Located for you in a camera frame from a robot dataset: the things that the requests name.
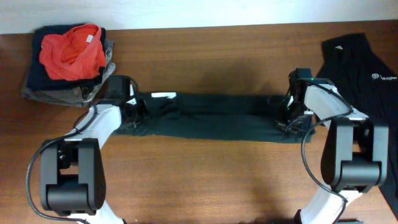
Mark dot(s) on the dark green Nike t-shirt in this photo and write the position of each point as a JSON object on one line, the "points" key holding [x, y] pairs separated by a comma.
{"points": [[216, 117]]}

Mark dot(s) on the grey folded garment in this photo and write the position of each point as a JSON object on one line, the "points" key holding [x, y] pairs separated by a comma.
{"points": [[79, 96]]}

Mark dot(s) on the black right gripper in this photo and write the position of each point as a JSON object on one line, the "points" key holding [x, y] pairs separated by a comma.
{"points": [[280, 121]]}

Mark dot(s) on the red folded garment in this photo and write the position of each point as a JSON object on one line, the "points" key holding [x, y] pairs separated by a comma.
{"points": [[75, 55]]}

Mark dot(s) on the navy folded garment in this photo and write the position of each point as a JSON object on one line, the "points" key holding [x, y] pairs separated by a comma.
{"points": [[38, 79]]}

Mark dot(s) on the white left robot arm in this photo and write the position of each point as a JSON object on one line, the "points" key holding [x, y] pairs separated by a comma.
{"points": [[72, 179]]}

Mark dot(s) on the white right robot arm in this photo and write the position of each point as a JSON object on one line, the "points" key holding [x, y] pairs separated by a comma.
{"points": [[354, 157]]}

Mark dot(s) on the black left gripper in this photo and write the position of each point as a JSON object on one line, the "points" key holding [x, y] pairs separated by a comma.
{"points": [[144, 112]]}

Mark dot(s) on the black garment with white logo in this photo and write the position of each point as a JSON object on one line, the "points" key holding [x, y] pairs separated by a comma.
{"points": [[370, 86]]}

